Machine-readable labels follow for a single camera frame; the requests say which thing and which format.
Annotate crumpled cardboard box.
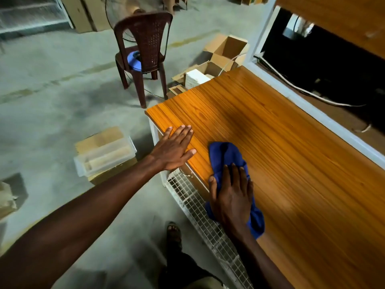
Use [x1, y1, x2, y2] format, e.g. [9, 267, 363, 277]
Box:
[0, 181, 19, 220]

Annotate person's right forearm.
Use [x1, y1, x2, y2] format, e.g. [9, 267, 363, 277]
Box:
[227, 227, 296, 289]

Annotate person's sandalled foot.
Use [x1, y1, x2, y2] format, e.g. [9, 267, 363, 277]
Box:
[166, 222, 183, 251]

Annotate blue round fan base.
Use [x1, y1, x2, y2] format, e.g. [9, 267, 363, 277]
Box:
[127, 50, 143, 72]

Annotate white metal table frame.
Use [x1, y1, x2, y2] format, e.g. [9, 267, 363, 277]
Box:
[243, 0, 385, 171]

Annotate large open cardboard box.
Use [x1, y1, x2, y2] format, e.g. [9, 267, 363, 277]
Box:
[202, 33, 250, 71]

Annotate tall cardboard box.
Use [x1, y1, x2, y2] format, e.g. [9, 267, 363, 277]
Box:
[81, 0, 112, 32]
[60, 0, 93, 34]

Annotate cardboard box under container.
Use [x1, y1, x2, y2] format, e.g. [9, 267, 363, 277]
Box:
[74, 126, 138, 186]

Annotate white wire mesh basket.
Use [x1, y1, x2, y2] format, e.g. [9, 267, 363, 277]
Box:
[164, 168, 255, 289]

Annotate low open cardboard box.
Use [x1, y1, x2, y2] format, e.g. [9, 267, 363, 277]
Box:
[171, 61, 230, 91]

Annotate pedestal fan grille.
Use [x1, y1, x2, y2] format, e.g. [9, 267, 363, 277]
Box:
[104, 0, 169, 43]

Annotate person's left hand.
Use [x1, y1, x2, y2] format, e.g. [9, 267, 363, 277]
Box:
[149, 125, 197, 172]

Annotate long white cable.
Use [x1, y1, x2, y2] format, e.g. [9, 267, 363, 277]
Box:
[253, 54, 367, 108]

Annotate person's right hand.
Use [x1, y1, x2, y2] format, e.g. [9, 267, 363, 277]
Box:
[209, 164, 254, 236]

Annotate clear plastic container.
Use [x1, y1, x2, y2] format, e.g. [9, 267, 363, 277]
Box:
[73, 135, 138, 178]

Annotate blue cleaning cloth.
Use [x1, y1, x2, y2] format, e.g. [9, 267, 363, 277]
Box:
[205, 141, 265, 240]

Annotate white paper stack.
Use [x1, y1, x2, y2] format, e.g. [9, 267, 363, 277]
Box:
[184, 69, 212, 90]

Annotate brown plastic chair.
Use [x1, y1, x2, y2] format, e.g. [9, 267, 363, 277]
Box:
[114, 11, 174, 109]

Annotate wooden upper shelf board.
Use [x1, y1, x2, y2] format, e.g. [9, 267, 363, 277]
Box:
[275, 0, 385, 60]

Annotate person's dark trousers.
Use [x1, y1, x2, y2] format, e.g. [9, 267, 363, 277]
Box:
[158, 247, 225, 289]

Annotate white metal shelf rack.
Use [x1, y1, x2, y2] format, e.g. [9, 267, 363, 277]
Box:
[0, 0, 74, 35]

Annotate person's left forearm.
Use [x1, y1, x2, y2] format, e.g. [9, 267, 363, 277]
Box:
[0, 156, 165, 289]

